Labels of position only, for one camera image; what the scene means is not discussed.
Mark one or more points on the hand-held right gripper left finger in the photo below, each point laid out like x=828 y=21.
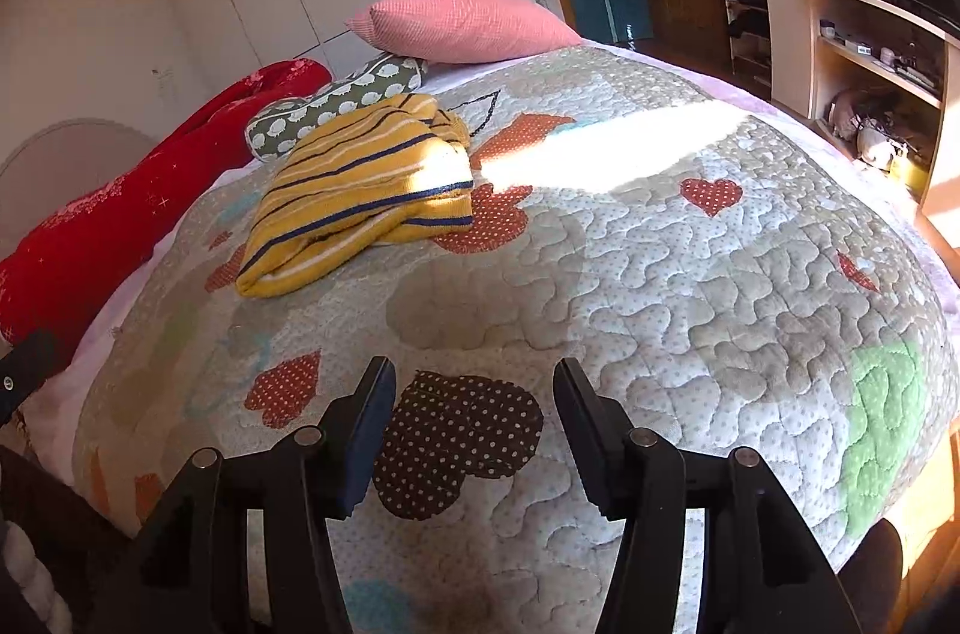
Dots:
x=364 y=446

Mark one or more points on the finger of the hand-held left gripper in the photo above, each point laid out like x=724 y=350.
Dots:
x=30 y=371

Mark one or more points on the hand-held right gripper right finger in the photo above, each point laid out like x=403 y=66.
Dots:
x=589 y=446

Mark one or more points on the yellow striped knit sweater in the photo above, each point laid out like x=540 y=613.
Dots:
x=352 y=184

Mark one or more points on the quilted heart patchwork bedspread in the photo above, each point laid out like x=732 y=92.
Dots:
x=637 y=304

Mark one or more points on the red snowflake blanket roll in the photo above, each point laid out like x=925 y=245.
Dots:
x=120 y=229

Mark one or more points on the white round headboard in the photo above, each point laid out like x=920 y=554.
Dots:
x=52 y=169

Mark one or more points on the green white patterned pillow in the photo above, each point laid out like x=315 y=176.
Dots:
x=330 y=102

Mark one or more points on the pink pillow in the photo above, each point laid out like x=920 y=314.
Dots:
x=465 y=23

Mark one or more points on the light wooden shelf unit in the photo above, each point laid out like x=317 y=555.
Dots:
x=862 y=72

